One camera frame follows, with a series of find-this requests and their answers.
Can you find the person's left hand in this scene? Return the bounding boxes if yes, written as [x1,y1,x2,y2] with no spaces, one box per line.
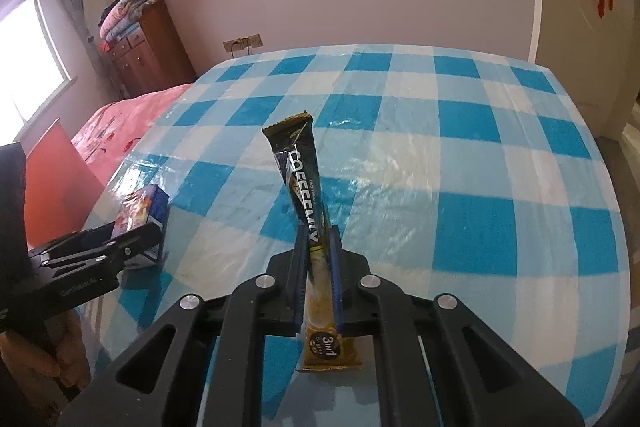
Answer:
[0,307,91,403]

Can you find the orange plastic bucket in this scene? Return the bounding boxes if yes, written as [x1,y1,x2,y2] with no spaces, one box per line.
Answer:
[24,117,112,248]

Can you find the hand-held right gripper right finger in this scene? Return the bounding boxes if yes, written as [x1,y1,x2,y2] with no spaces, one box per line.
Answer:
[330,224,586,427]

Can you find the pink printed blanket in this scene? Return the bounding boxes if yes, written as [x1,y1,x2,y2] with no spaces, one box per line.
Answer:
[70,83,196,188]

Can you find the small blue printed carton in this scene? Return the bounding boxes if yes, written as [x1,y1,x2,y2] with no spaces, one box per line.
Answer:
[111,184,172,270]

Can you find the brown wooden cabinet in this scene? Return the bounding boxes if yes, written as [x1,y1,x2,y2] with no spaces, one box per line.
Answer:
[107,0,197,100]

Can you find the wall socket strip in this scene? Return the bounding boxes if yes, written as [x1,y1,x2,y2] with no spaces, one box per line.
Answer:
[222,34,264,52]

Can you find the stack of folded blankets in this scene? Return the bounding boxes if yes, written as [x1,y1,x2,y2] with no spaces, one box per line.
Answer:
[97,0,165,52]

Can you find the black gold coffee stick packet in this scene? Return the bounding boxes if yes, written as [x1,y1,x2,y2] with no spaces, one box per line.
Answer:
[261,112,363,373]

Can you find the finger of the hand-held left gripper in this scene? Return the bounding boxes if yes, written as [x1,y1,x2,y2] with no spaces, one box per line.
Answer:
[40,223,165,288]
[27,227,123,260]

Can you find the blue white checked tablecloth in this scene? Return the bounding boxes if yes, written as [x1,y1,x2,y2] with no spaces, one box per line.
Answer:
[80,43,632,427]

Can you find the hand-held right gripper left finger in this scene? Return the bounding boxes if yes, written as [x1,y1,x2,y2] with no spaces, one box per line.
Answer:
[57,224,308,427]

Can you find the window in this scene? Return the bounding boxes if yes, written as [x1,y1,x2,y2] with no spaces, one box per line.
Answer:
[0,0,78,138]

